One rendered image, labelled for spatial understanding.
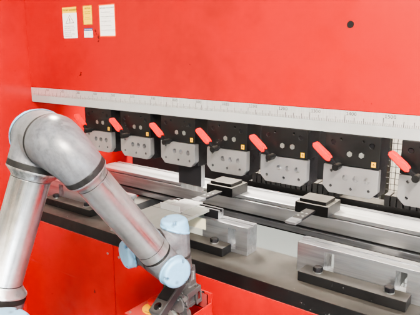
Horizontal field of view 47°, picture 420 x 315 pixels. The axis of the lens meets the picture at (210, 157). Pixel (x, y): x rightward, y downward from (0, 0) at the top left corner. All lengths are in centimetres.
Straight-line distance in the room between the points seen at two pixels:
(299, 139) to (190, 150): 40
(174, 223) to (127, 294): 63
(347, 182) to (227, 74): 48
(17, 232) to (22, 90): 119
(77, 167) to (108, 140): 92
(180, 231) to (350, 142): 51
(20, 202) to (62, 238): 97
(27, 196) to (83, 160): 18
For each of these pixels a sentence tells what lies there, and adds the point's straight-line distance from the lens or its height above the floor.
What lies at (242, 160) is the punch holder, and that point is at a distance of 149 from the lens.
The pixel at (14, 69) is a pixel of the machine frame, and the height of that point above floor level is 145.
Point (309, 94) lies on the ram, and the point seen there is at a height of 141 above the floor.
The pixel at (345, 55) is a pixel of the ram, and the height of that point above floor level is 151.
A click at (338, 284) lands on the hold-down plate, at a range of 141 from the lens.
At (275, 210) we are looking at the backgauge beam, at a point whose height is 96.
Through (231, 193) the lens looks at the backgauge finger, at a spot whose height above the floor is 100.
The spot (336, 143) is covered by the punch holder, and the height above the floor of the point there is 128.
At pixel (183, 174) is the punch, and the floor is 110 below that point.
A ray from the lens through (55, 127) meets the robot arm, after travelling 98.
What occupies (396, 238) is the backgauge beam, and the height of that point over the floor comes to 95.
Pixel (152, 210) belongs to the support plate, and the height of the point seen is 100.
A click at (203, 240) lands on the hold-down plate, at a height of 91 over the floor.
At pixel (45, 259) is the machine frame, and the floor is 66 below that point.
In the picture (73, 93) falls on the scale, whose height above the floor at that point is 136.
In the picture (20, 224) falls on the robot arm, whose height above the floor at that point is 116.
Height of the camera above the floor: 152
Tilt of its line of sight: 12 degrees down
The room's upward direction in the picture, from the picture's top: straight up
